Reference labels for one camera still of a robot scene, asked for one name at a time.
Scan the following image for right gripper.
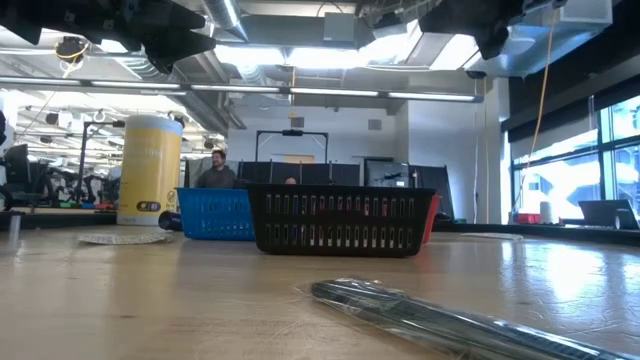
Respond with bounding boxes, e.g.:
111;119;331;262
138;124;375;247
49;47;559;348
418;0;569;61

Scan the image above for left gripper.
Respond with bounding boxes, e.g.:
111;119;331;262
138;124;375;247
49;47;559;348
0;0;217;75

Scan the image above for red plastic basket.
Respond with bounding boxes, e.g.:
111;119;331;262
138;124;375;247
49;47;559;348
422;193;443;245

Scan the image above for blue plastic basket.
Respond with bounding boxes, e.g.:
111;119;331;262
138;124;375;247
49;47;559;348
176;187;257;242

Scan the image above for black plastic basket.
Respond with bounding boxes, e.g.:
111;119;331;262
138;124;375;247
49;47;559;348
246;183;437;259

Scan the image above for black comb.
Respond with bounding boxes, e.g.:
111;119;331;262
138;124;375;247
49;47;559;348
293;278;640;360

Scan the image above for yellow white wipes canister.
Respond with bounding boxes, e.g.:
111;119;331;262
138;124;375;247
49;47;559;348
116;114;185;227

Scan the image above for black monitor screen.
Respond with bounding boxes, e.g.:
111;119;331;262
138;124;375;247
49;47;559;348
363;156;452;196

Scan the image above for grey ceiling box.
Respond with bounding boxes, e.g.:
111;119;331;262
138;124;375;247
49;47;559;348
322;11;358;44

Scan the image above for long ceiling light bar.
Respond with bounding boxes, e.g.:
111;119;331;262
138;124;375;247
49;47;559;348
0;77;485;104

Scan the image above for dark blue toiletry tube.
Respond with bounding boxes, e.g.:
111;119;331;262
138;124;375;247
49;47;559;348
158;210;183;232

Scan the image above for black partition screens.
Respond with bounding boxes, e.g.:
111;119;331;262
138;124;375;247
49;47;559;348
236;160;362;186

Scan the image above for dark grey laptop lid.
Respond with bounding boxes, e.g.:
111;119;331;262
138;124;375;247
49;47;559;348
578;198;640;232

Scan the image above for black office chair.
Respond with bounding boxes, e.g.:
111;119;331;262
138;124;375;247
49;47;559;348
0;143;50;207

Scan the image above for silver ventilation duct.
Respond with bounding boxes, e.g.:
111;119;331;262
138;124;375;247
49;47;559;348
202;0;250;42

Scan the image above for yellow hanging cable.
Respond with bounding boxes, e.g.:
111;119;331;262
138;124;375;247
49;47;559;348
513;0;560;214

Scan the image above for black window frame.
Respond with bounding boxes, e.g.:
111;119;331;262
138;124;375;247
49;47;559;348
508;94;640;226

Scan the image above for silver metal post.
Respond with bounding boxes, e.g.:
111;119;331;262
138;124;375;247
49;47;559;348
6;210;25;242

